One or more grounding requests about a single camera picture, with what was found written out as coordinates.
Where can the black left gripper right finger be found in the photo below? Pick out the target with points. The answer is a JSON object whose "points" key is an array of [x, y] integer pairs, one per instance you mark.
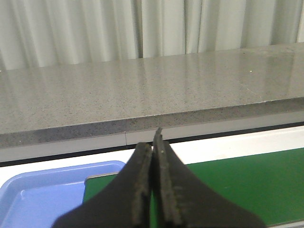
{"points": [[184, 201]]}

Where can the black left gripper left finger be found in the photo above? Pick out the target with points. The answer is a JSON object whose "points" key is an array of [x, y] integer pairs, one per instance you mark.
{"points": [[123, 203]]}

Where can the blue plastic tray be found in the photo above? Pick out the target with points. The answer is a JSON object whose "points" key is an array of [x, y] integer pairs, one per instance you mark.
{"points": [[36, 199]]}

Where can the green conveyor belt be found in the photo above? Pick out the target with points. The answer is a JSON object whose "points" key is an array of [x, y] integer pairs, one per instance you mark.
{"points": [[269, 185]]}

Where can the grey speckled stone counter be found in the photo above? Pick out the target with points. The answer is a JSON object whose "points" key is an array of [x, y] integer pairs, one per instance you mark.
{"points": [[48, 104]]}

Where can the white panel under counter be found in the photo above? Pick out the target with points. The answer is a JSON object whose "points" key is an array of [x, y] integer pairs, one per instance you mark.
{"points": [[196, 142]]}

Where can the white pleated curtain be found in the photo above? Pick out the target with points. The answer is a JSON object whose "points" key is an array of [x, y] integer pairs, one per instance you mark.
{"points": [[40, 33]]}

